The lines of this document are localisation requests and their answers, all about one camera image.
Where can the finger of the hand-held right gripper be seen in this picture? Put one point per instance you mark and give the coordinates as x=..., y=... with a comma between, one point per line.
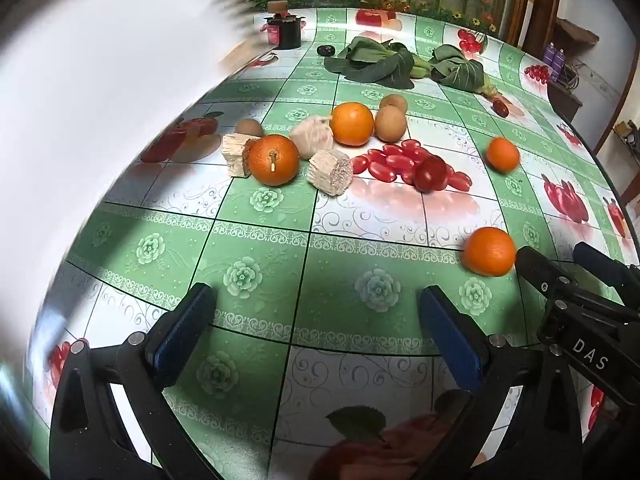
x=605, y=265
x=542, y=270

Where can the beige fibrous ball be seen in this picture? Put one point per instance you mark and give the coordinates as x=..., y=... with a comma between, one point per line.
x=310, y=135

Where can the white tray with striped rim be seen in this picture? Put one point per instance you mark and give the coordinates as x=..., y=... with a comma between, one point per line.
x=100, y=110

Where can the orange with white stem mark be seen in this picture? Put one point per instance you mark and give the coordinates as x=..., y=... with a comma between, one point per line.
x=274, y=160

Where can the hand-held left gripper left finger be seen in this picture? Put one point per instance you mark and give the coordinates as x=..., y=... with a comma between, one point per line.
x=186, y=330

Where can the dark red plum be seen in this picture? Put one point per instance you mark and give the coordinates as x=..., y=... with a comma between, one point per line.
x=430, y=173

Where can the green bok choy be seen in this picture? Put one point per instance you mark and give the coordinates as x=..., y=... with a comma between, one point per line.
x=370, y=62
x=457, y=70

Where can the purple bottle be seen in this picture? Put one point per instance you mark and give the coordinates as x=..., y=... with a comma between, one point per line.
x=558, y=65
x=549, y=55

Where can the large orange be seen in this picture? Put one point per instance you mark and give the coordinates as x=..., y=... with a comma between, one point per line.
x=489, y=251
x=352, y=124

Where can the black jar with pink label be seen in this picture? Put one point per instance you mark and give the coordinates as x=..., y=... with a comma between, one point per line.
x=286, y=32

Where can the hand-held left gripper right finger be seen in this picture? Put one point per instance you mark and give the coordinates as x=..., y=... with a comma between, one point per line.
x=450, y=340

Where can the dark wooden side table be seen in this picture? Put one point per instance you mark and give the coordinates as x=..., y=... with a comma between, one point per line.
x=565, y=97

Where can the small orange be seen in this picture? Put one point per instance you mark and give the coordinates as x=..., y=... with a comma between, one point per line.
x=502, y=154

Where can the small black round object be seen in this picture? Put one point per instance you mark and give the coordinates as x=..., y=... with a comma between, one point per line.
x=326, y=50

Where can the small red fruit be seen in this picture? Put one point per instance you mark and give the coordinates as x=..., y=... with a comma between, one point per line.
x=500, y=108

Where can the green patterned tablecloth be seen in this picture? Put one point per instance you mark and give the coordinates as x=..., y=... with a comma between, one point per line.
x=350, y=270

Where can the brown kiwi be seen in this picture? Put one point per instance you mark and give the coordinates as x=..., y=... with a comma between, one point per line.
x=393, y=101
x=390, y=122
x=248, y=127

